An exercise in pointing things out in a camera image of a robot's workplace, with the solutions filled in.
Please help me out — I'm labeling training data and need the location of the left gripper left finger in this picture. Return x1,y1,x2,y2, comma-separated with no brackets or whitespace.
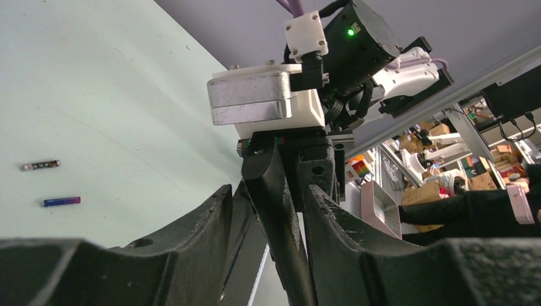
1,185,232,305

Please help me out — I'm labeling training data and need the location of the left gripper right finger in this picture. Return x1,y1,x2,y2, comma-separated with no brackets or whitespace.
305,185,540,305

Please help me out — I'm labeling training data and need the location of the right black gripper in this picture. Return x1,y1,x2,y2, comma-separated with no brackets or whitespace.
239,127,354,212

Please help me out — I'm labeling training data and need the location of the black remote control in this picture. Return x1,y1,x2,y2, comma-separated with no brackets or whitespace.
219,135,317,305

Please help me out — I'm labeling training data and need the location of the black silver battery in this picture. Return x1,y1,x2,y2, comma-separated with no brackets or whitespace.
22,159,61,171

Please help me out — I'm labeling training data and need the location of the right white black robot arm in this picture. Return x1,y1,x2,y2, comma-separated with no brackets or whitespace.
305,1,454,133

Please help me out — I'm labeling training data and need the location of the blue purple battery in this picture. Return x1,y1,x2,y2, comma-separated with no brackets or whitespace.
42,196,81,208

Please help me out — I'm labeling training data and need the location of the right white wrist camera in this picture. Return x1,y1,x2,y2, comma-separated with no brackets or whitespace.
207,64,325,140

